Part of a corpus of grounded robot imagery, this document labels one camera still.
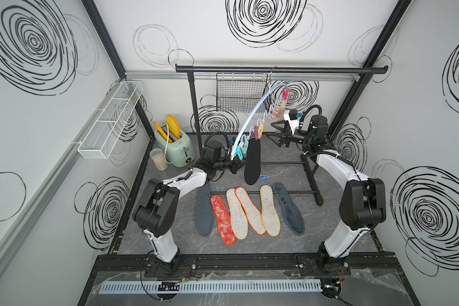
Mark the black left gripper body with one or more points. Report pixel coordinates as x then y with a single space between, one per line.
223 165

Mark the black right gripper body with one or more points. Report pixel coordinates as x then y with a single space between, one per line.
299 137

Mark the black felt insole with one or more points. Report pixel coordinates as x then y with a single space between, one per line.
253 165

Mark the light blue arc hanger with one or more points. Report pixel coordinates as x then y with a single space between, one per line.
255 109

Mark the white insole orange trim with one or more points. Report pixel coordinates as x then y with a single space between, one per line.
252 212
238 217

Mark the dark grey felt insole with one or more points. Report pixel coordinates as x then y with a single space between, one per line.
291 213
204 218

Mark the black metal clothes rack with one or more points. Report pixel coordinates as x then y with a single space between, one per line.
200 176

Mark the red insole orange trim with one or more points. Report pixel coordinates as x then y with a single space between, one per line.
223 220

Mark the white insole yellow trim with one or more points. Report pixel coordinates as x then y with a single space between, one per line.
269 215

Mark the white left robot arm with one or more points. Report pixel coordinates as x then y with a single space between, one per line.
156 209

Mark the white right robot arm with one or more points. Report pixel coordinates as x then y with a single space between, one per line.
362 206

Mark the teal clothespin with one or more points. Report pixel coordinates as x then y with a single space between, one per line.
239 154

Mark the mint green clothespin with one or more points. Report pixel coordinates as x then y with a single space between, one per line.
244 146

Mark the pink clothespin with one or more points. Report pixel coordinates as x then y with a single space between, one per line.
275 112

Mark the orange clothespin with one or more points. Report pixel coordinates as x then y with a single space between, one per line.
260 129

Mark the purple clothespin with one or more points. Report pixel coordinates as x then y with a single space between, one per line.
254 132

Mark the red clothespin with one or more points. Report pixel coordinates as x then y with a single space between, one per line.
285 94

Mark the mint green toaster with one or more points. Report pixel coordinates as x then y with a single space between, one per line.
179 153

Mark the clear plastic cup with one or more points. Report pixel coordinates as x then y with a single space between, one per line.
157 155

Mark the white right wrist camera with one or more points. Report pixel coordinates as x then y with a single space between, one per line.
292 117

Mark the aluminium wall rail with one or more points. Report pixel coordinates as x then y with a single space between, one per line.
172 75

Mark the black wire wall basket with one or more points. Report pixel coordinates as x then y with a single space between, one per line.
240 92

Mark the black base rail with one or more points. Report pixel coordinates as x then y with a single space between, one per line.
196 265

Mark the white wire wall shelf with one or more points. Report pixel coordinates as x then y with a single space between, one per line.
115 112

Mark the grey slotted cable duct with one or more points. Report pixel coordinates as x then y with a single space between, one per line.
209 286

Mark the black corner frame post right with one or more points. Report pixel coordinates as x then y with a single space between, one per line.
358 87

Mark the black corner frame post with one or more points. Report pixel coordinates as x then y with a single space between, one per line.
115 59
358 87

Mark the black corner frame post left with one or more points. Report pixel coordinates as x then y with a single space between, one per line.
115 59

